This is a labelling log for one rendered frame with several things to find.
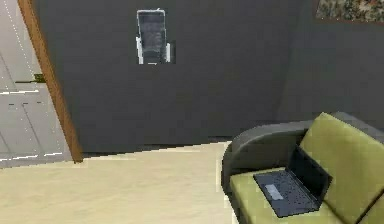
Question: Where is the grey green sofa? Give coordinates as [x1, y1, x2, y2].
[221, 111, 384, 224]

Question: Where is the black laptop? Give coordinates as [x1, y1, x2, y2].
[252, 144, 334, 219]

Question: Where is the grey panelled room door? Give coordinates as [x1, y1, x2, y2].
[0, 0, 73, 169]

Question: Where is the white framed wall switch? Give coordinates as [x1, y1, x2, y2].
[135, 8, 172, 66]

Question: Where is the patterned framed wall picture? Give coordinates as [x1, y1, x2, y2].
[313, 0, 384, 25]

